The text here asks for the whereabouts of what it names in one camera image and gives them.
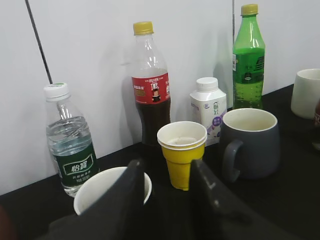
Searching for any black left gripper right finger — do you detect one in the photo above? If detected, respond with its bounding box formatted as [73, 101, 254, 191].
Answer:
[189, 159, 297, 240]

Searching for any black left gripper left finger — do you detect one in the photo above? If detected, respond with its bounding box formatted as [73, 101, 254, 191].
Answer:
[39, 160, 144, 240]

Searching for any black mug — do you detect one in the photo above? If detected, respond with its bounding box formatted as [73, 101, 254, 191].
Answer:
[73, 166, 153, 217]

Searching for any brown nescafe coffee bottle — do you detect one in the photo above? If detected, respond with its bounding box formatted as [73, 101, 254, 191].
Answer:
[311, 98, 320, 151]

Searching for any grey mug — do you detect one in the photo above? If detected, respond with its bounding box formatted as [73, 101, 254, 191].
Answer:
[219, 108, 281, 183]

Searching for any white mug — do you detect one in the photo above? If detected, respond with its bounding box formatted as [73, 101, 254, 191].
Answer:
[291, 68, 320, 120]

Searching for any green sprite bottle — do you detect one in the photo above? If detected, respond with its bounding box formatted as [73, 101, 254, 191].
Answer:
[232, 4, 266, 109]

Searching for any yellow paper cup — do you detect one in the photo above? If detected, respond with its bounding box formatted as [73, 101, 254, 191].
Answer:
[156, 121, 207, 191]

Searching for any clear water bottle green label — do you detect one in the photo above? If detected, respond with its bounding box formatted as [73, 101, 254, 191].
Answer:
[43, 82, 100, 197]

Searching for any white milk carton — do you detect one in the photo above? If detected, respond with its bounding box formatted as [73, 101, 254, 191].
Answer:
[189, 77, 227, 146]

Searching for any cola bottle red label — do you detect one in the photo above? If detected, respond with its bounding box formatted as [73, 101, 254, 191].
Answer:
[130, 21, 171, 146]

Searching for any thin black hanging cable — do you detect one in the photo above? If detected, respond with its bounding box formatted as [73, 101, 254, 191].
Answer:
[24, 0, 54, 85]

